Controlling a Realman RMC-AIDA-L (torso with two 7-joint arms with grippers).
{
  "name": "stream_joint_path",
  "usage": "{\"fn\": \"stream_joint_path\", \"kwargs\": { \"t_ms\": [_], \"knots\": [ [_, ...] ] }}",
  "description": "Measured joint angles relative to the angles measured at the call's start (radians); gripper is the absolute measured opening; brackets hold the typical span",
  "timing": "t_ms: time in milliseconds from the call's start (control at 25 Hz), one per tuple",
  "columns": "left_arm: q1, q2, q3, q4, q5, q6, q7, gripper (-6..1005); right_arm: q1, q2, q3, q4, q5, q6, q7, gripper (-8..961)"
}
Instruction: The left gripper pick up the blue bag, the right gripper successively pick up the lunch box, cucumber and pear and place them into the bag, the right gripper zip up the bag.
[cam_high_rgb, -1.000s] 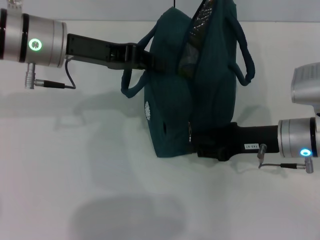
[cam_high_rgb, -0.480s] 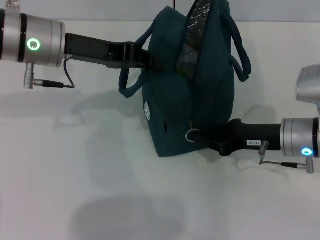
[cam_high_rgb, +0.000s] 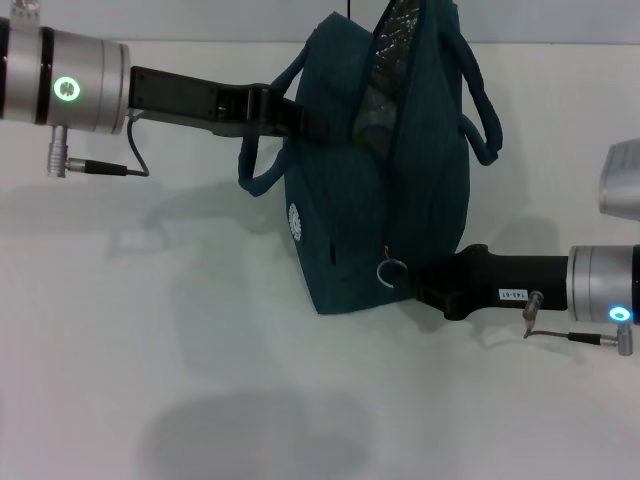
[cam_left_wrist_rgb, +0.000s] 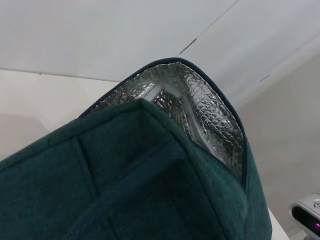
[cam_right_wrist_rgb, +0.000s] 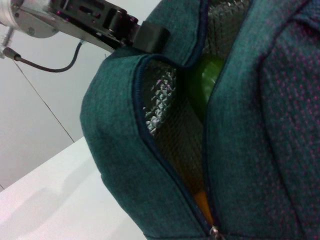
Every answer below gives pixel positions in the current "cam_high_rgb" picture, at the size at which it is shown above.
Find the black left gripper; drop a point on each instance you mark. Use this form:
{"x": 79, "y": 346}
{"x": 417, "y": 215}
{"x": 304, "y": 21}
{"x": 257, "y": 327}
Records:
{"x": 200, "y": 102}

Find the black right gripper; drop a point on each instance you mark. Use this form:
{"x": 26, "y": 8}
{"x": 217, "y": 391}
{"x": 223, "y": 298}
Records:
{"x": 490, "y": 282}

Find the dark teal lunch bag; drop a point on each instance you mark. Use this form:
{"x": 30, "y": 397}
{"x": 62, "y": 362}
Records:
{"x": 430, "y": 200}

